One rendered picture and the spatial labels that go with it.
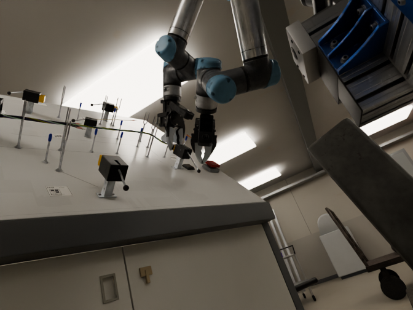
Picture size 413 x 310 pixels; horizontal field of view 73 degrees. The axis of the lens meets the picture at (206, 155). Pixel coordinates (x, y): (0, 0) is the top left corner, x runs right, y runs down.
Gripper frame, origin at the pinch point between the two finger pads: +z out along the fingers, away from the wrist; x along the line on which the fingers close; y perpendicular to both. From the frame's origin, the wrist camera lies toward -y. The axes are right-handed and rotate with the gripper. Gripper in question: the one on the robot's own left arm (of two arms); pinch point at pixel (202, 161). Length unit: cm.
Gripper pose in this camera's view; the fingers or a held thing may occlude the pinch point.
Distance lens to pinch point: 101.0
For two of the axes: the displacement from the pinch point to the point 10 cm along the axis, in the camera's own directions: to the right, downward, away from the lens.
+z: -0.7, 8.7, 4.8
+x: -10.0, -0.8, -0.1
